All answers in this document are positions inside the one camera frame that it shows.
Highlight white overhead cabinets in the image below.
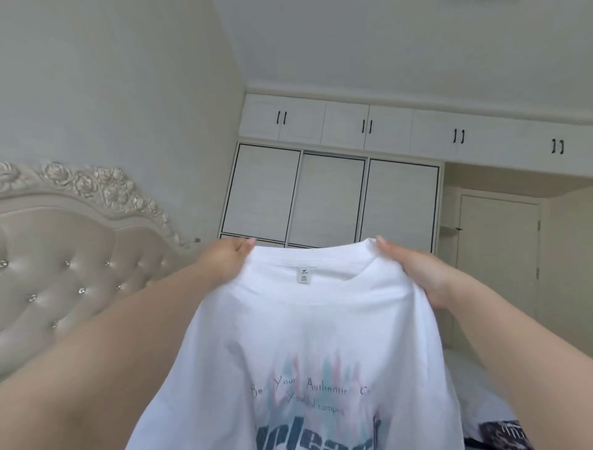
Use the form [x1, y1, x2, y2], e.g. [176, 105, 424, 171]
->
[238, 93, 593, 179]

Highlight person's right hand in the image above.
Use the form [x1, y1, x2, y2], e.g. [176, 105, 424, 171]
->
[374, 236, 461, 315]

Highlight person's left hand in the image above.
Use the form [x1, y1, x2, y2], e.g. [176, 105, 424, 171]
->
[190, 236, 258, 287]

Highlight white door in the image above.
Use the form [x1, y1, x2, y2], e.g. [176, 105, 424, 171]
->
[435, 185, 550, 352]

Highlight dark purple patterned garment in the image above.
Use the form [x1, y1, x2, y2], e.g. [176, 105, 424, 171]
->
[476, 419, 536, 450]

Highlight person's right forearm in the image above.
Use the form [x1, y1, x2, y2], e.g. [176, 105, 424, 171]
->
[435, 273, 593, 450]

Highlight white printed t-shirt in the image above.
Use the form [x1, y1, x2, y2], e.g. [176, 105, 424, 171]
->
[125, 239, 466, 450]

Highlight bed with grey patterned sheet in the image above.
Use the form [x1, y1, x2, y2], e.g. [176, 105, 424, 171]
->
[445, 347, 524, 450]

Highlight beige tufted headboard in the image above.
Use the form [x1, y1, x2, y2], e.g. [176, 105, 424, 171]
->
[0, 161, 200, 380]

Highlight person's left forearm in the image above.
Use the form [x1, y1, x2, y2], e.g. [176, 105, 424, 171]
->
[0, 255, 228, 450]

